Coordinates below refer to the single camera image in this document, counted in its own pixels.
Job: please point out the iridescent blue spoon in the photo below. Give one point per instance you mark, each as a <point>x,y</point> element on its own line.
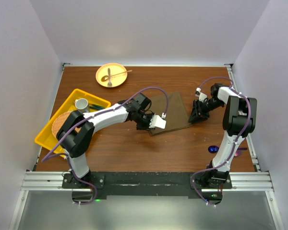
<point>213,149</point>

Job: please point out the brown cloth napkin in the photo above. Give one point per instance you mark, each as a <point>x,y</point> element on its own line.
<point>176,116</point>

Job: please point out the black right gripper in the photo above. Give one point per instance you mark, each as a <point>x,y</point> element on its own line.
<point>198,115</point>

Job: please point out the beige round plate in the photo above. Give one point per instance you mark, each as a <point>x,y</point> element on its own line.
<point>115,68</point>

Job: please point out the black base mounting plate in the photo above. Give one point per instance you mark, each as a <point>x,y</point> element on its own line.
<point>103,184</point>

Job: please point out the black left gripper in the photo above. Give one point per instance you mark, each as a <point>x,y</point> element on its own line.
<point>146,127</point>

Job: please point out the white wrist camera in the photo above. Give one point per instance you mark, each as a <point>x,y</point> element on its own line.
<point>157,122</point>
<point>201,96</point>

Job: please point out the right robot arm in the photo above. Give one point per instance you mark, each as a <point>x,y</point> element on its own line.
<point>238,122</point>

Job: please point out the green handled utensil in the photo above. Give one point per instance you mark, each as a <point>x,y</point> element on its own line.
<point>96,107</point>

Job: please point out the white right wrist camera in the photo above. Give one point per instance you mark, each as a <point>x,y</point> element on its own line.
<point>201,96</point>

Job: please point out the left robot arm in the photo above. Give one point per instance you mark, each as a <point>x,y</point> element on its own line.
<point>76,133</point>

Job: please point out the gold spoon on plate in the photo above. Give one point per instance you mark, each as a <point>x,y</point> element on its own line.
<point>105,78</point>

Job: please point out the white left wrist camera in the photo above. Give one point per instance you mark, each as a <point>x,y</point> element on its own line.
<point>157,122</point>

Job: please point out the yellow plastic tray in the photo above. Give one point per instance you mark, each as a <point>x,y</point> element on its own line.
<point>47,136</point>

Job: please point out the silver fork on plate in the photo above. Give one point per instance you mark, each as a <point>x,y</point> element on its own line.
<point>109,78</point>

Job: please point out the iridescent purple fork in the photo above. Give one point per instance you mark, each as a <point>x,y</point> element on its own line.
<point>239,152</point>

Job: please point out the grey mug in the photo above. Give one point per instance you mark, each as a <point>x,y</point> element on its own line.
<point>82,105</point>

